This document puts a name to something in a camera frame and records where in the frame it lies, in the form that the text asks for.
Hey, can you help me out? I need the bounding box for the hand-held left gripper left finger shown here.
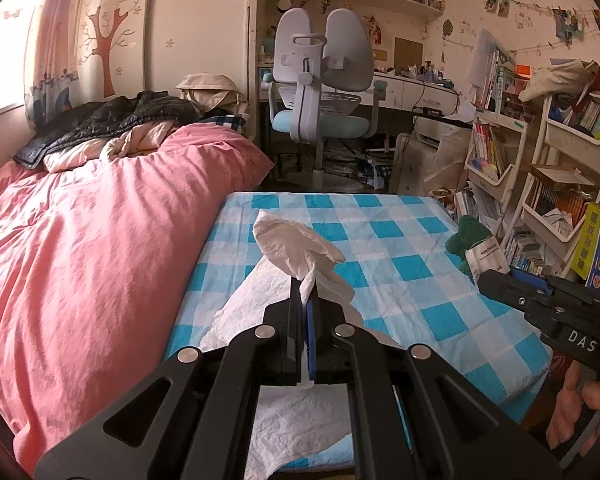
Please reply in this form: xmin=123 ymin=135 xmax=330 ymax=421
xmin=35 ymin=277 xmax=306 ymax=480

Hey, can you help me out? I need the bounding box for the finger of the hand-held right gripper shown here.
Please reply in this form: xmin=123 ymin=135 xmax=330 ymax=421
xmin=510 ymin=267 xmax=554 ymax=294
xmin=477 ymin=270 xmax=556 ymax=321

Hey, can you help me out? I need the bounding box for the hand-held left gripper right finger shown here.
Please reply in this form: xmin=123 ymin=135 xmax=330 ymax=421
xmin=306 ymin=282 xmax=563 ymax=480

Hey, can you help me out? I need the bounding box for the small white sachet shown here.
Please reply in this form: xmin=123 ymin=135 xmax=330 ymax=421
xmin=465 ymin=242 xmax=512 ymax=287

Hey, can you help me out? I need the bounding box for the dark green wrapper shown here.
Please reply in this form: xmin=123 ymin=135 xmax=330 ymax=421
xmin=445 ymin=215 xmax=497 ymax=277

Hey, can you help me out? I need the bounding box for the large white paper towel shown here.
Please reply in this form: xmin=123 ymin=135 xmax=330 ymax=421
xmin=199 ymin=210 xmax=407 ymax=480

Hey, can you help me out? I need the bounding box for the person's right hand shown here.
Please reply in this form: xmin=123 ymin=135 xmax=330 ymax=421
xmin=547 ymin=360 xmax=600 ymax=453

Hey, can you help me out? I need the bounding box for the yellow and blue book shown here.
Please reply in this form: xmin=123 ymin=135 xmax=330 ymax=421
xmin=570 ymin=201 xmax=600 ymax=289

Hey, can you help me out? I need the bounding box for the large white book rack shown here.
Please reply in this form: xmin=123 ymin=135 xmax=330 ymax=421
xmin=519 ymin=91 xmax=600 ymax=282

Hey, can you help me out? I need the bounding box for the blue checked tablecloth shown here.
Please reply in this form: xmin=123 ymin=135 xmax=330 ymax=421
xmin=165 ymin=191 xmax=554 ymax=477

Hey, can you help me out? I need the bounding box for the small white book rack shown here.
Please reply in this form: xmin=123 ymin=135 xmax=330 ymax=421
xmin=464 ymin=109 xmax=529 ymax=227

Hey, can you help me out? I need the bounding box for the white printer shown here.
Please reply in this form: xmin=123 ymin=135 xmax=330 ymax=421
xmin=413 ymin=114 xmax=474 ymax=149

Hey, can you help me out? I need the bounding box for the beige cloth bundle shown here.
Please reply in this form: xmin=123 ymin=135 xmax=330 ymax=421
xmin=518 ymin=59 xmax=600 ymax=104

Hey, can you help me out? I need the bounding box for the pink duvet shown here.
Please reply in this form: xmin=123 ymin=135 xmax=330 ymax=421
xmin=0 ymin=122 xmax=276 ymax=477

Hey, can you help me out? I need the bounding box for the white desk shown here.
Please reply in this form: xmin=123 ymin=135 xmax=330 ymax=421
xmin=372 ymin=70 xmax=462 ymax=117

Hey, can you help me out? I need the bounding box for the dark blue checked pillow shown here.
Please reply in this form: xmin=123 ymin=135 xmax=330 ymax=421
xmin=200 ymin=114 xmax=252 ymax=134

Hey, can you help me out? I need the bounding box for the grey and blue desk chair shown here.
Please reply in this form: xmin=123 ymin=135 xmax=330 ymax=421
xmin=261 ymin=7 xmax=389 ymax=192

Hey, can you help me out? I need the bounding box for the beige quilt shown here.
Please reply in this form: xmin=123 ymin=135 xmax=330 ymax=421
xmin=44 ymin=120 xmax=182 ymax=174

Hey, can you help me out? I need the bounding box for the beige pillow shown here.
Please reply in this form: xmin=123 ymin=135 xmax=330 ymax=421
xmin=176 ymin=73 xmax=249 ymax=114

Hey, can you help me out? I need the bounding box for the black jacket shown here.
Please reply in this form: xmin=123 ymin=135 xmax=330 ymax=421
xmin=12 ymin=91 xmax=204 ymax=169

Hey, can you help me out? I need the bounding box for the pink printed curtain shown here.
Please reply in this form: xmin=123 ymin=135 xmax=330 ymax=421
xmin=24 ymin=0 xmax=89 ymax=127

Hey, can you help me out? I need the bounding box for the window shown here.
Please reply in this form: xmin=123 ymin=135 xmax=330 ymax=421
xmin=0 ymin=0 xmax=47 ymax=122

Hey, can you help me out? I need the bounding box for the string of hanging photos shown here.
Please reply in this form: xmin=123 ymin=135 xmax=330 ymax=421
xmin=439 ymin=0 xmax=600 ymax=57

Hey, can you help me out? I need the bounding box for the pink tree wall decal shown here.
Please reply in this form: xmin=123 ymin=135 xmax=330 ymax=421
xmin=79 ymin=0 xmax=144 ymax=99

